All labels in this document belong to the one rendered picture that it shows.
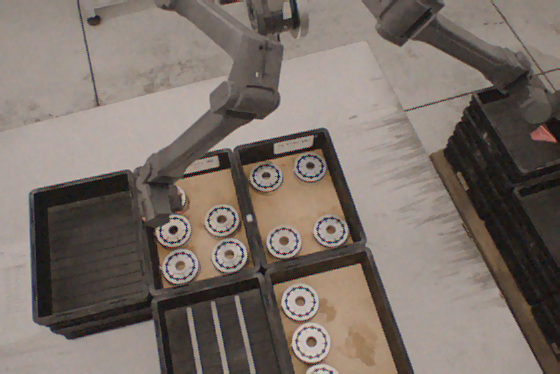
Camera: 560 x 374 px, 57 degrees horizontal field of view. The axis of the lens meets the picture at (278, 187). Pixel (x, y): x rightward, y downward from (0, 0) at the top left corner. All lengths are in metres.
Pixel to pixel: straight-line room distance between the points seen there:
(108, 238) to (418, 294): 0.95
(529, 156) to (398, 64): 1.07
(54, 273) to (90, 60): 1.79
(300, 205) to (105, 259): 0.59
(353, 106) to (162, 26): 1.62
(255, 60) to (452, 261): 1.05
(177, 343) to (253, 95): 0.80
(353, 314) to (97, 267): 0.74
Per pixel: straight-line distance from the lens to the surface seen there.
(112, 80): 3.04
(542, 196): 2.34
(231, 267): 1.46
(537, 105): 1.25
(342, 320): 1.46
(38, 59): 3.29
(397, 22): 0.98
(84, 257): 1.60
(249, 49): 0.88
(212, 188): 1.60
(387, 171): 1.81
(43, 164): 1.96
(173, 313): 1.48
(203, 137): 1.01
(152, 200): 1.23
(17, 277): 1.81
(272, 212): 1.55
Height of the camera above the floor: 2.24
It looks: 63 degrees down
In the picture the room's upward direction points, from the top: straight up
